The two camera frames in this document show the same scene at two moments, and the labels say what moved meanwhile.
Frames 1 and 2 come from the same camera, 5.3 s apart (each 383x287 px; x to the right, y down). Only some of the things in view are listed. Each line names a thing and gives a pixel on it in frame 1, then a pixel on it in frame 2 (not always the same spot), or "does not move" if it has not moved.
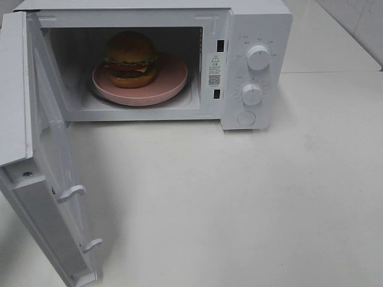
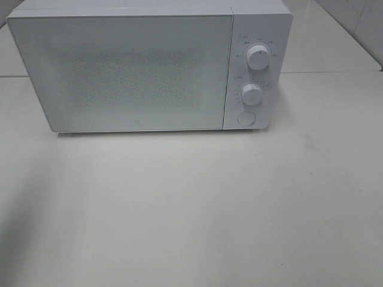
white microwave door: x=35 y=164 -> x=127 y=73
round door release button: x=246 y=118 does not move
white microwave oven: x=230 y=61 does not move
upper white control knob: x=258 y=57 does not move
